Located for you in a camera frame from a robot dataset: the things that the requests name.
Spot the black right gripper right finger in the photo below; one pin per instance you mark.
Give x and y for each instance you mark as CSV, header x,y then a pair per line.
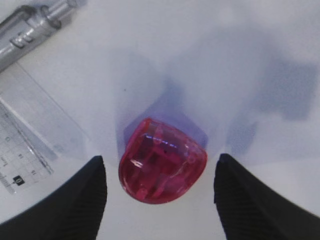
x,y
250,210

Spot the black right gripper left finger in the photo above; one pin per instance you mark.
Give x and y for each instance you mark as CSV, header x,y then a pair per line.
x,y
72,212

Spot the pink pencil sharpener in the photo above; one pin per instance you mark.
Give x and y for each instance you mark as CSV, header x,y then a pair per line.
x,y
160,163

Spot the grey clear pen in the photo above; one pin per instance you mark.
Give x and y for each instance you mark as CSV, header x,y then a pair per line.
x,y
29,25

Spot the clear plastic ruler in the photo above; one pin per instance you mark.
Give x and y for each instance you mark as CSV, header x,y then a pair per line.
x,y
41,146

